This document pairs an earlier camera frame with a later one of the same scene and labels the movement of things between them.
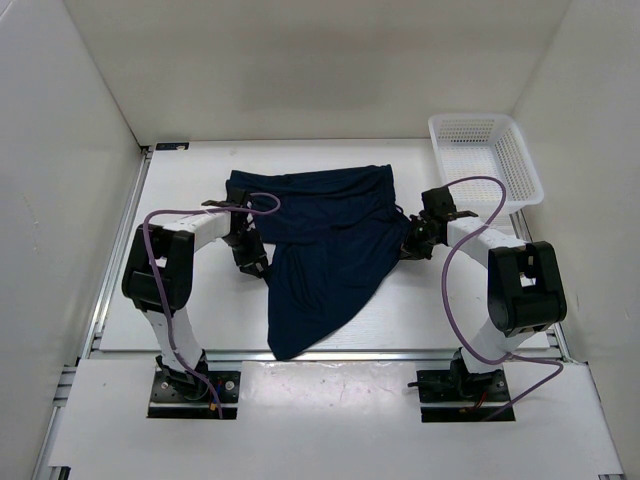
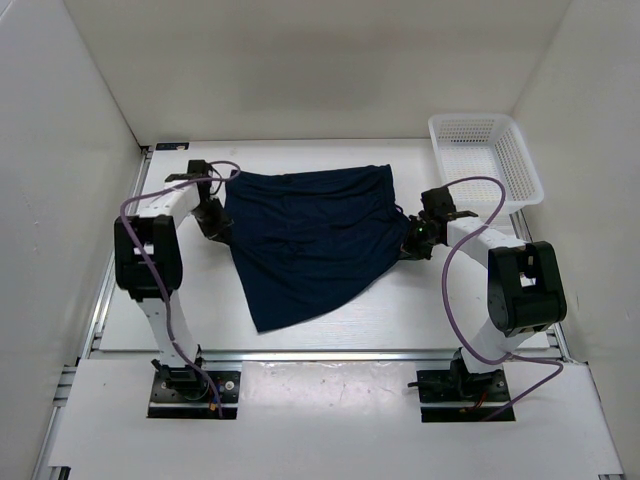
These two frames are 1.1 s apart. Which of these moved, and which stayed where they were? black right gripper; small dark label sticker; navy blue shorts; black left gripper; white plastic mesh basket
Moved: navy blue shorts; black left gripper
Stayed: small dark label sticker; black right gripper; white plastic mesh basket
